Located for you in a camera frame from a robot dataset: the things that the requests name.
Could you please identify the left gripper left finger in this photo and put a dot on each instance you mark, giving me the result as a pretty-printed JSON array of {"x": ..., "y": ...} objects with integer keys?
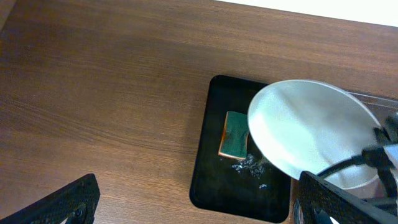
[{"x": 73, "y": 203}]

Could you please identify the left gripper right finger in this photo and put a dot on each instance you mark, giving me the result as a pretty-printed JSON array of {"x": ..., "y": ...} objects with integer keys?
[{"x": 322, "y": 202}]

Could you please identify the grey-white plate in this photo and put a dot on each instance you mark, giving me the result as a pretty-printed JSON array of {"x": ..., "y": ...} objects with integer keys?
[{"x": 307, "y": 125}]

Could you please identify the green orange sponge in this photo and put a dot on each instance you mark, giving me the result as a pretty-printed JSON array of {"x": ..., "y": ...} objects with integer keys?
[{"x": 234, "y": 138}]

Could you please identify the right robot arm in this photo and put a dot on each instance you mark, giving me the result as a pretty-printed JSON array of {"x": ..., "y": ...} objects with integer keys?
[{"x": 383, "y": 157}]

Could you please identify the black small tray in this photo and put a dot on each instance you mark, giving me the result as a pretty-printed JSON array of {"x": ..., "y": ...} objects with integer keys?
[{"x": 251, "y": 187}]

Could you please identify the brown large tray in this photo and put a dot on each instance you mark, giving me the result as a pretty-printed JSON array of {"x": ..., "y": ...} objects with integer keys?
[{"x": 380, "y": 107}]

